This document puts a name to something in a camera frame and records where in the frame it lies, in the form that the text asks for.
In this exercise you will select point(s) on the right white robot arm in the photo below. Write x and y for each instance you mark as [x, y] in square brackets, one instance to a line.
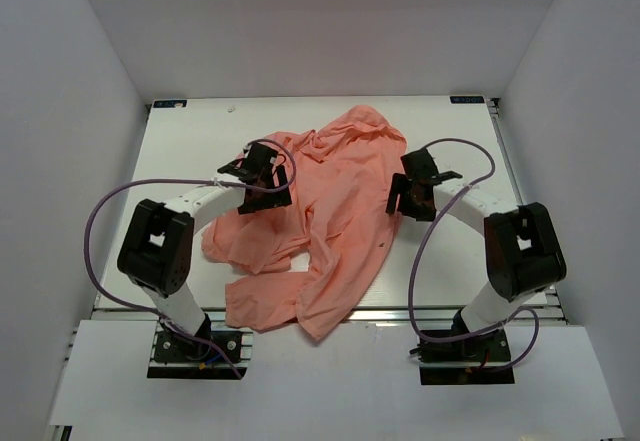
[522, 252]

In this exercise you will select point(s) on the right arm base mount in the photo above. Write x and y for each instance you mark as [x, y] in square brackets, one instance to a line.
[471, 362]

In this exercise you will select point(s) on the blue table label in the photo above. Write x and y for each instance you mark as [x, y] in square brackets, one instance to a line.
[467, 99]
[169, 104]

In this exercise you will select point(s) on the left blue table label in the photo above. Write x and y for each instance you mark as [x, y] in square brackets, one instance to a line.
[169, 104]

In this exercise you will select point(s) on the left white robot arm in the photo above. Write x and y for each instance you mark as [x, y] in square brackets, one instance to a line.
[157, 250]

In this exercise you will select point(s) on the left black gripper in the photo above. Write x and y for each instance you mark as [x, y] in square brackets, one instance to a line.
[279, 198]

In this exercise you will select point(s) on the salmon pink jacket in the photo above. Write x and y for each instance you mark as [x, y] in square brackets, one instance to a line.
[314, 260]

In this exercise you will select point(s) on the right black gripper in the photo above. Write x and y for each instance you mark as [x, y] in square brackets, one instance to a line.
[399, 183]

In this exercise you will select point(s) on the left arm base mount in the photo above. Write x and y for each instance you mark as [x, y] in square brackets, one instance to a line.
[175, 358]

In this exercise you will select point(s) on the right blue table label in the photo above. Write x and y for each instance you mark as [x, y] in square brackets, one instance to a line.
[467, 99]

